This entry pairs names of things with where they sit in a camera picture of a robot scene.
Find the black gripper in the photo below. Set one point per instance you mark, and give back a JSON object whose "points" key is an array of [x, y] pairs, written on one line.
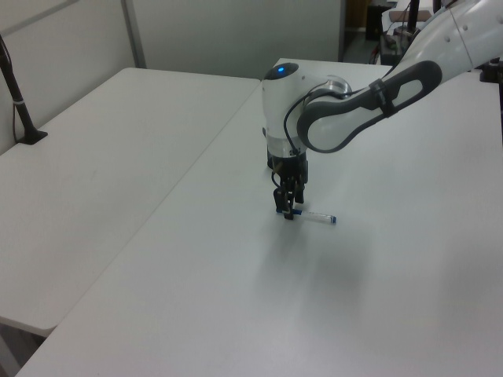
{"points": [[291, 168]]}

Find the blue and white marker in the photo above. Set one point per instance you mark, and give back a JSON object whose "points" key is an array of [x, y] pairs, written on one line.
{"points": [[318, 217]]}

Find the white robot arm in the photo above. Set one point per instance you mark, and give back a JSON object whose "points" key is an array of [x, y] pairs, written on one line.
{"points": [[283, 102]]}

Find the brown desk pad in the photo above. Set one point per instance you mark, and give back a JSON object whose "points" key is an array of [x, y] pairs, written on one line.
{"points": [[397, 15]]}

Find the black monitor stand pole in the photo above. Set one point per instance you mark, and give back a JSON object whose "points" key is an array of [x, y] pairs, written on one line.
{"points": [[412, 15]]}

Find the black clamped stand pole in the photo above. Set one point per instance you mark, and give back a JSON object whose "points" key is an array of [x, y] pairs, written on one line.
{"points": [[17, 100], [491, 72]]}

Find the grey partition post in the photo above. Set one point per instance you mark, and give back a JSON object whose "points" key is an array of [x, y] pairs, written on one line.
{"points": [[133, 33]]}

